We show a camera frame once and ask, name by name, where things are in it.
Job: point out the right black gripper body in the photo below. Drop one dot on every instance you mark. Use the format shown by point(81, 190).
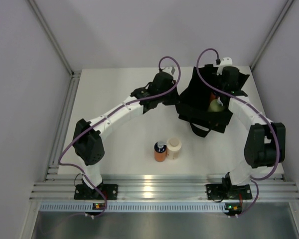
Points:
point(221, 85)

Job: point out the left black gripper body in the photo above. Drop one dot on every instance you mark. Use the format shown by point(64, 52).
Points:
point(169, 99)

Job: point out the orange bottle white pump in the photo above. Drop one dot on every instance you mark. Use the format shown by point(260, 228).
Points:
point(212, 97)

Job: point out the yellow-green pump bottle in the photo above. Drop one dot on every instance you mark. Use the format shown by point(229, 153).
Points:
point(215, 106)

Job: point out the black canvas bag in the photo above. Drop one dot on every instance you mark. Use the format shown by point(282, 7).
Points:
point(195, 100)

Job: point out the cream bottle white cap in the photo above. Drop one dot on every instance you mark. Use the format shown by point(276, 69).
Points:
point(173, 149)

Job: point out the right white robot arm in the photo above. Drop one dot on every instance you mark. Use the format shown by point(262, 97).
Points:
point(265, 144)

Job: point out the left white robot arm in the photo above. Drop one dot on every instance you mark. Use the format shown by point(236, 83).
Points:
point(90, 134)

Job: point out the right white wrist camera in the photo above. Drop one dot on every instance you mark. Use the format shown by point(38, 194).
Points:
point(225, 62)

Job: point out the right aluminium frame post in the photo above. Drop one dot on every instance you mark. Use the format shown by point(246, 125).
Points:
point(272, 32)

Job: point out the aluminium frame post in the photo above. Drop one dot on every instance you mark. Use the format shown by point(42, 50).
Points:
point(50, 35)
point(272, 32)

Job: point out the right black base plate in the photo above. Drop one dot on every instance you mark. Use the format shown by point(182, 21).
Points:
point(219, 192)

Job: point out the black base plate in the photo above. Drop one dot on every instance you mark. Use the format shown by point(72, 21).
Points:
point(219, 192)
point(83, 192)

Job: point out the aluminium front rail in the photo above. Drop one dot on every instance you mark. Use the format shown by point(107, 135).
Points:
point(161, 188)

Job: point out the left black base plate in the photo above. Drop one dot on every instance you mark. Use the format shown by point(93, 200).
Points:
point(83, 192)

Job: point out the left aluminium frame post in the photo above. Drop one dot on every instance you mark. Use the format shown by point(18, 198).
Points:
point(50, 35)

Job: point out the grey slotted cable duct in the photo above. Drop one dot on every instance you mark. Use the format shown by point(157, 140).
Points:
point(139, 207)

